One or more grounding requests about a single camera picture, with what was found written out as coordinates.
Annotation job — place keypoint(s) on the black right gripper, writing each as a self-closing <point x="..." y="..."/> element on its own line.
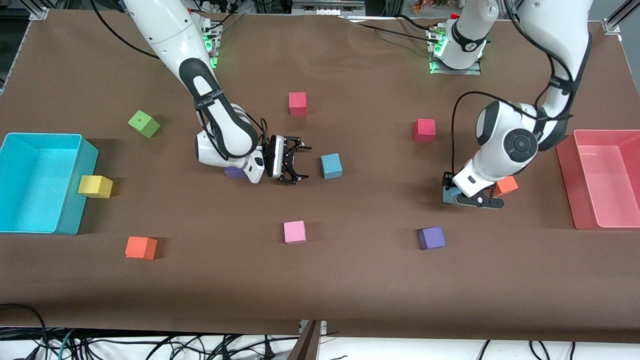
<point x="276" y="156"/>

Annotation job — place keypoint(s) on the light blue foam block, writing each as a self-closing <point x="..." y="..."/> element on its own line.
<point x="331" y="166"/>
<point x="450" y="196"/>

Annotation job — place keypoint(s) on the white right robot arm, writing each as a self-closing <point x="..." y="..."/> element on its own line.
<point x="170" y="30"/>

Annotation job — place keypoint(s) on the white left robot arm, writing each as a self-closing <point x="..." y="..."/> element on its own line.
<point x="505" y="145"/>

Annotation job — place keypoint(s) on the red foam block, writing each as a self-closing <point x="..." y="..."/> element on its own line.
<point x="424" y="130"/>
<point x="298" y="103"/>

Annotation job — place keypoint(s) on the purple foam block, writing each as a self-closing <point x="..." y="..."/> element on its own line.
<point x="432" y="238"/>
<point x="234" y="174"/>

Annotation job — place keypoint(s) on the orange foam block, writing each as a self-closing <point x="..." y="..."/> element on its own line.
<point x="141" y="248"/>
<point x="509" y="186"/>

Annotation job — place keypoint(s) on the pink foam block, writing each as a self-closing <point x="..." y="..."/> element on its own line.
<point x="295" y="232"/>

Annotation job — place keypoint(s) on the brown table cover sheet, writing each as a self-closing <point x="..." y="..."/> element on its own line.
<point x="320" y="280"/>

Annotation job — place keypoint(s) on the pink plastic bin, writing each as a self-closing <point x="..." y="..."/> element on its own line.
<point x="600" y="180"/>

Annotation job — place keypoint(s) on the grey power strip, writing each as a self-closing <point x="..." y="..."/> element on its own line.
<point x="327" y="7"/>

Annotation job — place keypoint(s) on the green foam block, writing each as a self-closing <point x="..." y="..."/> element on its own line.
<point x="144" y="124"/>

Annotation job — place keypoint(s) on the dark metal bar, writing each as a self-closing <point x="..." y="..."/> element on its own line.
<point x="305" y="345"/>

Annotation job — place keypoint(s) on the yellow foam block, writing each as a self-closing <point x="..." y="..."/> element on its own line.
<point x="95" y="186"/>

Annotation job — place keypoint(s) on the cyan plastic bin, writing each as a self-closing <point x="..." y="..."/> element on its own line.
<point x="35" y="185"/>

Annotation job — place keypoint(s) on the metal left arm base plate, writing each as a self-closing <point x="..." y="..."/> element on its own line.
<point x="475" y="70"/>

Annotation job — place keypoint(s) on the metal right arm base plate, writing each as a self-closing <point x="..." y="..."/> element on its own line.
<point x="215" y="55"/>

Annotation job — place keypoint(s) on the white metal bracket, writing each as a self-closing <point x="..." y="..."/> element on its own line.
<point x="324" y="326"/>

